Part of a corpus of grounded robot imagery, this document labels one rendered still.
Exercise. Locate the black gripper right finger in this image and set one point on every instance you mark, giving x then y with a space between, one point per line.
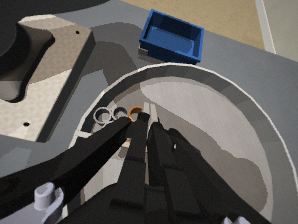
191 185

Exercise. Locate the blue open tray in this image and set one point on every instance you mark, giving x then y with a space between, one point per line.
172 35

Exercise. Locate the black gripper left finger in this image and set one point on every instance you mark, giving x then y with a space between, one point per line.
37 194

